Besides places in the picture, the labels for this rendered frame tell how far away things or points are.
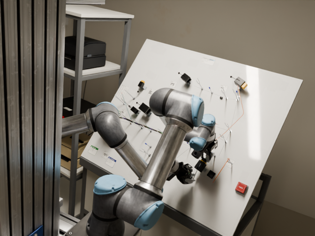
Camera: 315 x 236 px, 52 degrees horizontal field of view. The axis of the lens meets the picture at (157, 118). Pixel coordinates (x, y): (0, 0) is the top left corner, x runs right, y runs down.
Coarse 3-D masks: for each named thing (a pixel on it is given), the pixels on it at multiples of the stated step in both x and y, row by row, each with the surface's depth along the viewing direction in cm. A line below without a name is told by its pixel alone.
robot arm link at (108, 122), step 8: (104, 112) 145; (112, 112) 146; (96, 120) 144; (104, 120) 142; (112, 120) 142; (96, 128) 144; (104, 128) 141; (112, 128) 141; (120, 128) 143; (104, 136) 142; (112, 136) 140; (120, 136) 142; (112, 144) 142; (120, 144) 142; (128, 144) 146; (120, 152) 145; (128, 152) 146; (136, 152) 149; (128, 160) 148; (136, 160) 149; (136, 168) 150; (144, 168) 152
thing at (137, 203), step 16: (176, 96) 124; (192, 96) 123; (176, 112) 121; (192, 112) 120; (176, 128) 120; (192, 128) 123; (160, 144) 120; (176, 144) 120; (160, 160) 117; (144, 176) 117; (160, 176) 116; (128, 192) 115; (144, 192) 112; (160, 192) 116; (128, 208) 112; (144, 208) 110; (160, 208) 114; (144, 224) 110
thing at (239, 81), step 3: (234, 78) 200; (237, 78) 198; (240, 78) 197; (234, 81) 198; (237, 81) 197; (240, 81) 196; (243, 81) 196; (240, 84) 196; (240, 87) 197; (240, 90) 204
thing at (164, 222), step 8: (160, 216) 205; (160, 224) 206; (168, 224) 202; (176, 224) 198; (144, 232) 217; (152, 232) 212; (160, 232) 208; (168, 232) 204; (176, 232) 200; (184, 232) 196; (192, 232) 192
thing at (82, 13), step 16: (80, 16) 196; (96, 16) 205; (112, 16) 217; (128, 16) 230; (80, 32) 201; (128, 32) 237; (80, 48) 205; (80, 64) 209; (112, 64) 251; (80, 80) 214; (80, 96) 219; (64, 176) 248; (80, 176) 248; (64, 192) 291; (80, 192) 294; (64, 208) 271; (80, 208) 274
